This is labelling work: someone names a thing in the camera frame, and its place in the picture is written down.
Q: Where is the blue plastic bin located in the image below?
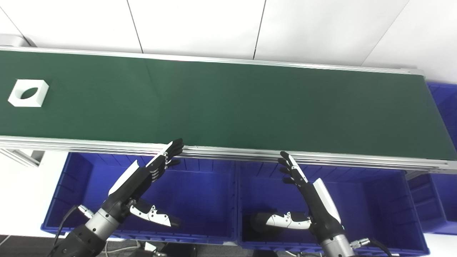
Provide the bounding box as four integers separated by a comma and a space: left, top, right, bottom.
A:
427, 81, 457, 150
407, 171, 457, 236
236, 161, 431, 257
40, 152, 238, 245

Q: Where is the aluminium conveyor support bracket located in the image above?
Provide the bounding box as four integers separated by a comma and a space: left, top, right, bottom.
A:
0, 147, 45, 168

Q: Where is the black part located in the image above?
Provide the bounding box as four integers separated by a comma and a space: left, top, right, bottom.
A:
249, 211, 283, 235

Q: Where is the white square part with hole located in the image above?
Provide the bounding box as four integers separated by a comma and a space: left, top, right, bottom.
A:
8, 79, 49, 107

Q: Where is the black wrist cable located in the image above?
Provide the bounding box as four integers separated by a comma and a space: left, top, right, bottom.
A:
350, 238, 394, 257
53, 205, 94, 251

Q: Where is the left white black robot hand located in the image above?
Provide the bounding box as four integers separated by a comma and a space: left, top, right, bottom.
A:
102, 138, 185, 229

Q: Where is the grey conveyor motor housing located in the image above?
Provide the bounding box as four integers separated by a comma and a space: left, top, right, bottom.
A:
0, 34, 37, 47

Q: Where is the green conveyor belt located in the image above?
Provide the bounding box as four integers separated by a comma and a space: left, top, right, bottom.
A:
0, 50, 457, 160
0, 46, 457, 175

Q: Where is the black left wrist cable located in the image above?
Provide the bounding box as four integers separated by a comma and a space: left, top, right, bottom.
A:
53, 205, 94, 251

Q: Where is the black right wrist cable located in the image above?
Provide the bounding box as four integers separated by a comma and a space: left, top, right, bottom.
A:
350, 238, 394, 257

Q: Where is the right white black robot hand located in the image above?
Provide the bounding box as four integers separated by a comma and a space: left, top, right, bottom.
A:
266, 151, 345, 241

